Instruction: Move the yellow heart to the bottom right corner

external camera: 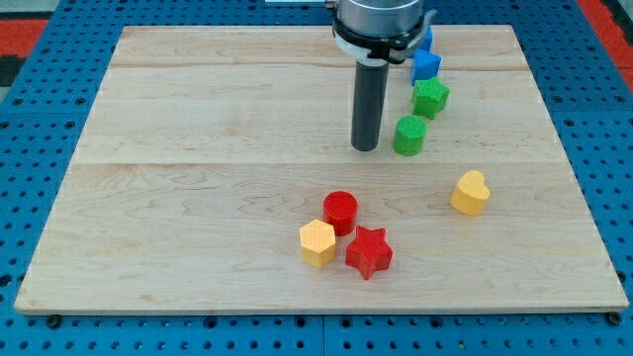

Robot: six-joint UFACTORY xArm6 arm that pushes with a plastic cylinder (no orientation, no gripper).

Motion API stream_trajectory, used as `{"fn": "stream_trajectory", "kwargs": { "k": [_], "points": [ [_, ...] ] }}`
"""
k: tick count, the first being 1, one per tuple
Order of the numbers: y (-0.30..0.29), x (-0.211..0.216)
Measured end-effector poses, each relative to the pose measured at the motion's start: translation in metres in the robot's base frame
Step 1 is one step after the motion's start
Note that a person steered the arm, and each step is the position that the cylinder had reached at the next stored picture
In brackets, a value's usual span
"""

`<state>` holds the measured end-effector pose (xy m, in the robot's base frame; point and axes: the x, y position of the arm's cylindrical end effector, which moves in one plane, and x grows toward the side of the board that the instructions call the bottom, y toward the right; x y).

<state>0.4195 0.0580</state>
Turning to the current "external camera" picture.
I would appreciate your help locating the blue cube block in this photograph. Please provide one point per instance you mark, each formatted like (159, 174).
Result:
(425, 65)

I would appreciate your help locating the light wooden board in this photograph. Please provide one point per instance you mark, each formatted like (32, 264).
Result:
(208, 148)

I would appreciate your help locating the yellow hexagon block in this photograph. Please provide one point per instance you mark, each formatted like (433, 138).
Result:
(318, 243)

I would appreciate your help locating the yellow heart block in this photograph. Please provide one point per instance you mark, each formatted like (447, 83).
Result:
(471, 194)

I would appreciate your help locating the blue perforated base mat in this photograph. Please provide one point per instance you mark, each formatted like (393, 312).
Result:
(46, 105)

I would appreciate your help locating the red star block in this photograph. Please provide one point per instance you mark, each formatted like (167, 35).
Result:
(369, 251)

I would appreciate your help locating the red cylinder block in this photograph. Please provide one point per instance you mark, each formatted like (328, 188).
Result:
(340, 209)

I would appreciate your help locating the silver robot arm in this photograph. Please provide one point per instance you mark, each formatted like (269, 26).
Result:
(377, 34)

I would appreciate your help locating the green cylinder block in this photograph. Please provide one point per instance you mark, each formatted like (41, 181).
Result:
(409, 135)

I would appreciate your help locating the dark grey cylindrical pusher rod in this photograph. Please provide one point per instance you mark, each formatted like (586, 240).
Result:
(368, 102)

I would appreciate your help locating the blue block behind arm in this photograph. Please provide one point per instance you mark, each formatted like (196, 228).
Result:
(428, 41)

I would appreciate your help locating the green star block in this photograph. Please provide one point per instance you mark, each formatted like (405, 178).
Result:
(428, 97)

